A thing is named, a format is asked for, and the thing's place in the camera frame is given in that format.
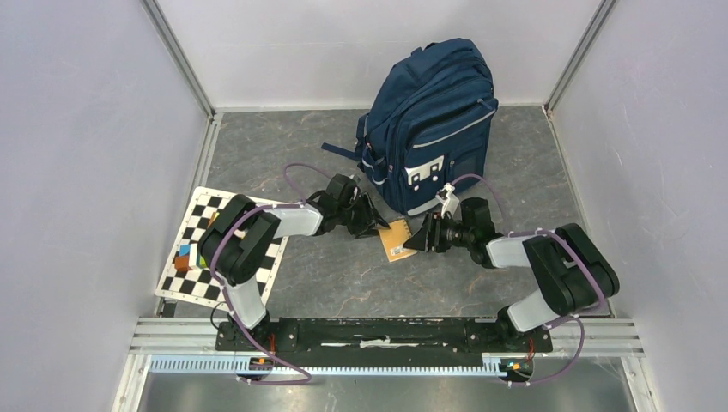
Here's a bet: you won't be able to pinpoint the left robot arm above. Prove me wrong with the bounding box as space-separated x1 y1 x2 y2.
197 174 390 350

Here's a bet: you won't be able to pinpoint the orange card pack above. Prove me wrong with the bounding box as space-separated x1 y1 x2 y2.
379 218 417 263

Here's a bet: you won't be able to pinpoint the checkerboard calibration board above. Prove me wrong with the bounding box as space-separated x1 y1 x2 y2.
155 186 291 311

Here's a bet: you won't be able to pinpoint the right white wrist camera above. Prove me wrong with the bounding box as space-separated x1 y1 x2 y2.
435 183 460 219

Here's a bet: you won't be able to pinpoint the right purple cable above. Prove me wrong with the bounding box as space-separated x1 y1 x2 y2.
449 173 607 388

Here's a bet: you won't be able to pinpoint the aluminium frame rail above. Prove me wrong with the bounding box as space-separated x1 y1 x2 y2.
130 318 645 379

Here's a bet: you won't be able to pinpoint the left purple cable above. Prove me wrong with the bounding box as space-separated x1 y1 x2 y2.
209 163 337 386

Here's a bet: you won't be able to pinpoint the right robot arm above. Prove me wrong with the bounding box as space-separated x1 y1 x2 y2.
403 197 621 350

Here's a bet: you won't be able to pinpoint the navy blue backpack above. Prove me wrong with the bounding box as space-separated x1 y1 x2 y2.
321 38 499 216

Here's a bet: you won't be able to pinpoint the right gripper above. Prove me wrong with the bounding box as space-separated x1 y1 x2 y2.
403 212 473 253

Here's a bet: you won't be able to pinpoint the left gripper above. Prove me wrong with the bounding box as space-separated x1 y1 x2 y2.
337 192 390 240

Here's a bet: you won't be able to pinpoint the colourful blocks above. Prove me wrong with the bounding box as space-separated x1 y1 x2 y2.
173 212 219 272

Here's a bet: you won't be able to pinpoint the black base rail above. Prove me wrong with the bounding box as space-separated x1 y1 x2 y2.
215 317 554 369

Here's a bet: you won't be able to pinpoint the purple cable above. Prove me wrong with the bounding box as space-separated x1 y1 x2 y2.
449 173 607 388
209 163 337 386

